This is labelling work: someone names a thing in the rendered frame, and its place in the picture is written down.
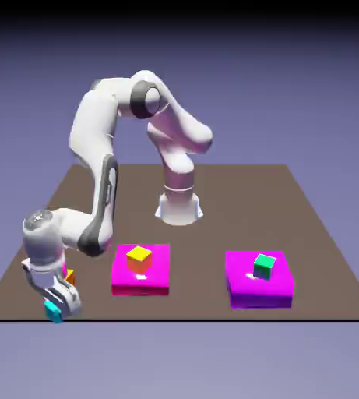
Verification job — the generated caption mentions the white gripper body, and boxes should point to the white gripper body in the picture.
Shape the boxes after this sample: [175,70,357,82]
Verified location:
[40,276,83,320]

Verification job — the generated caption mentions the small cyan cube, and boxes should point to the small cyan cube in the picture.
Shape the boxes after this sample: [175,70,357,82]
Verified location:
[44,298,64,324]

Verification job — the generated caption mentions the small yellow cube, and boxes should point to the small yellow cube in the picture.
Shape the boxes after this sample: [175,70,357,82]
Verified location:
[125,245,153,274]

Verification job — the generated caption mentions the small green cube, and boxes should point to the small green cube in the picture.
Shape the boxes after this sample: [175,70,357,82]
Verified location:
[252,252,277,281]

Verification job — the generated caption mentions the large magenta box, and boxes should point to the large magenta box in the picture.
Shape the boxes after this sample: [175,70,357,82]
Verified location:
[110,243,171,297]

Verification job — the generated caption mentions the large purple box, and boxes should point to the large purple box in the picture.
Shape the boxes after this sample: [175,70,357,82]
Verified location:
[225,250,296,309]

